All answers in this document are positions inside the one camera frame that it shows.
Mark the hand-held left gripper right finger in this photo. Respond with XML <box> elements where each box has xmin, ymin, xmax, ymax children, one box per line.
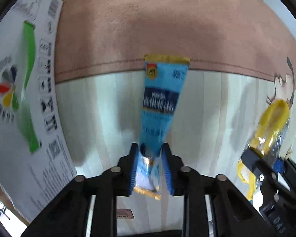
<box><xmin>161</xmin><ymin>142</ymin><xmax>280</xmax><ymax>237</ymax></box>

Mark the striped pink printed blanket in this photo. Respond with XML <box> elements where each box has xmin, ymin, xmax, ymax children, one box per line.
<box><xmin>49</xmin><ymin>0</ymin><xmax>296</xmax><ymax>237</ymax></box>

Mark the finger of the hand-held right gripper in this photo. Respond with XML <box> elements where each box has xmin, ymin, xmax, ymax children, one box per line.
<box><xmin>273</xmin><ymin>159</ymin><xmax>287</xmax><ymax>175</ymax></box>
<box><xmin>242</xmin><ymin>149</ymin><xmax>265</xmax><ymax>176</ymax></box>

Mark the cardboard box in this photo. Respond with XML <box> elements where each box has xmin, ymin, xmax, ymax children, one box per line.
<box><xmin>0</xmin><ymin>0</ymin><xmax>77</xmax><ymax>225</ymax></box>

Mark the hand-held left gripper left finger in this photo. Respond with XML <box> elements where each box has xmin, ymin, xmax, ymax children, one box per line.
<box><xmin>21</xmin><ymin>142</ymin><xmax>141</xmax><ymax>237</ymax></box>

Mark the yellow banana-shaped packet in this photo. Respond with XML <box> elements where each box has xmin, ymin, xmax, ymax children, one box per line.
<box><xmin>237</xmin><ymin>99</ymin><xmax>291</xmax><ymax>200</ymax></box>

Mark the long blue snack packet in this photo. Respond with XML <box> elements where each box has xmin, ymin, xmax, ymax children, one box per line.
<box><xmin>133</xmin><ymin>54</ymin><xmax>190</xmax><ymax>201</ymax></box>

